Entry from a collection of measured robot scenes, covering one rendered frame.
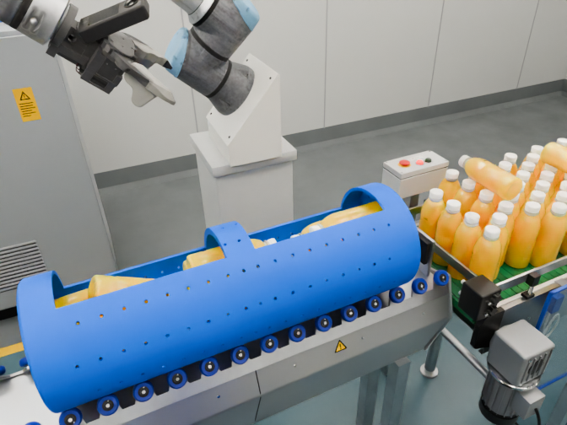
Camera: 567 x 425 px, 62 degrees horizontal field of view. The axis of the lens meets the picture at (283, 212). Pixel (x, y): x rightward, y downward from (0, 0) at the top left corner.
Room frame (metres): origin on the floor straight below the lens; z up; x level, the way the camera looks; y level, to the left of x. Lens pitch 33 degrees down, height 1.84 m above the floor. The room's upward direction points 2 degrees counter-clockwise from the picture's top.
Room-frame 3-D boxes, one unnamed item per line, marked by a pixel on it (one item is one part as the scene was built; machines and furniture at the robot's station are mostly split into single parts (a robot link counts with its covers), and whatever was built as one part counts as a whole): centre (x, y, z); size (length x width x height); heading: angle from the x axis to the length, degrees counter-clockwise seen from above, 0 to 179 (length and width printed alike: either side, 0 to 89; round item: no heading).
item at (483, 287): (0.92, -0.51, 0.95); 0.10 x 0.07 x 0.10; 24
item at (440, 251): (1.11, -0.46, 0.96); 0.40 x 0.01 x 0.03; 24
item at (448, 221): (1.15, -0.49, 1.00); 0.07 x 0.07 x 0.19
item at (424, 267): (1.08, -0.39, 0.99); 0.10 x 0.02 x 0.12; 24
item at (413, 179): (1.43, -0.46, 1.05); 0.20 x 0.10 x 0.10; 114
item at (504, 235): (1.07, -0.60, 1.00); 0.07 x 0.07 x 0.19
